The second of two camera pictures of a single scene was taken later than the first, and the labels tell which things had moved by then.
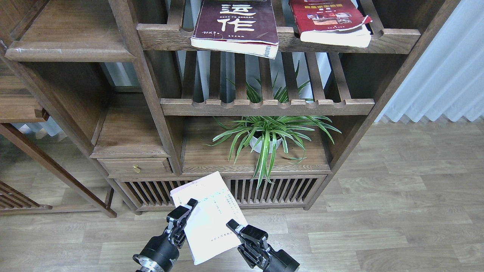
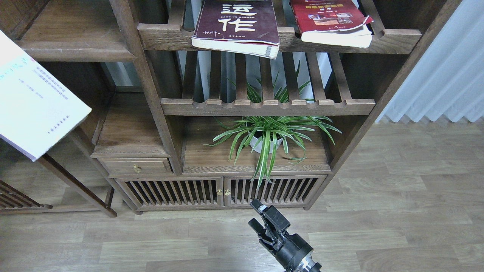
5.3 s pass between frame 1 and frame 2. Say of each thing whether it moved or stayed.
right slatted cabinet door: stayed
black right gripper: moved
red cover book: stayed
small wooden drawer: stayed
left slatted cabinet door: stayed
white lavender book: moved
